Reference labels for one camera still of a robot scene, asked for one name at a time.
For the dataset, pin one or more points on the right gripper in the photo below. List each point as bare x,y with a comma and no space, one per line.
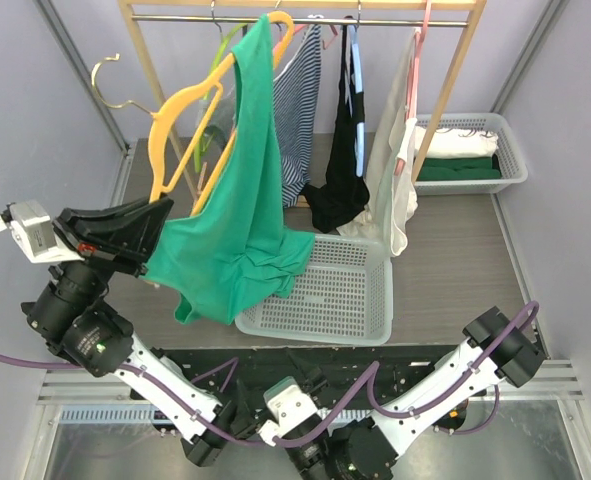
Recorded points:
305,451

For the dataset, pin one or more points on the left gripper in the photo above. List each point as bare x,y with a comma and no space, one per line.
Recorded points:
119,237

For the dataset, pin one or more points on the green tank top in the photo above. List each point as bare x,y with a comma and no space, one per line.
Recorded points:
237,251

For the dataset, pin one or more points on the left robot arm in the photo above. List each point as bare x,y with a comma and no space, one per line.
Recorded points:
79,326

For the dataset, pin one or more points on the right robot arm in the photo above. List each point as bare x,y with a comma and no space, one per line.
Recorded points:
363,439

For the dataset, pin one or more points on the grey tank top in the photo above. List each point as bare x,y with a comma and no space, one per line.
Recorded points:
223,119

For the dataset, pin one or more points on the black tank top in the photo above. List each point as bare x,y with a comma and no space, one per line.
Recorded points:
344,195

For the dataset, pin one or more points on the white tank top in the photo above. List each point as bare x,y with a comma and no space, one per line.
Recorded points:
393,198

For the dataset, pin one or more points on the blue striped tank top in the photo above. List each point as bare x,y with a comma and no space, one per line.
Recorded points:
296,90

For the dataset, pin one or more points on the light blue hanger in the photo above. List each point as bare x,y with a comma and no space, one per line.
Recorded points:
356,98

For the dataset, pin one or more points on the light pink hanger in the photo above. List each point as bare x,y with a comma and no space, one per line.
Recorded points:
408,109

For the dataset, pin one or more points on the white empty basket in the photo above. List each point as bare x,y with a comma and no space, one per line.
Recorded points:
343,297

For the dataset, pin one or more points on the folded green cloth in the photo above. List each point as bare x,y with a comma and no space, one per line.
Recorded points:
459,169

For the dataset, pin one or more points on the folded white cloth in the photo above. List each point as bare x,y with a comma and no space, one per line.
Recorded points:
462,143

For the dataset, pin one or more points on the white basket with clothes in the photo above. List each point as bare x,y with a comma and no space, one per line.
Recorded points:
508,154

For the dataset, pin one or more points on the wooden clothes rack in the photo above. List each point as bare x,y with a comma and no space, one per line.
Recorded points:
169,110

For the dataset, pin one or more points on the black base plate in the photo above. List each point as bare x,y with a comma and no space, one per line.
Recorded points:
258,369

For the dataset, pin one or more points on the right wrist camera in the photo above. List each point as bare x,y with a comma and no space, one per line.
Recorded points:
294,420

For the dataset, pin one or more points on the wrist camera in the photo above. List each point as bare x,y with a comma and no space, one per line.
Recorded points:
294,420
33,231

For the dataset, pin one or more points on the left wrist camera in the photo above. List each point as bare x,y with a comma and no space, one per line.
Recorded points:
33,231

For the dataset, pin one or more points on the white slotted cable duct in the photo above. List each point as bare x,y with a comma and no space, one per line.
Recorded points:
112,414

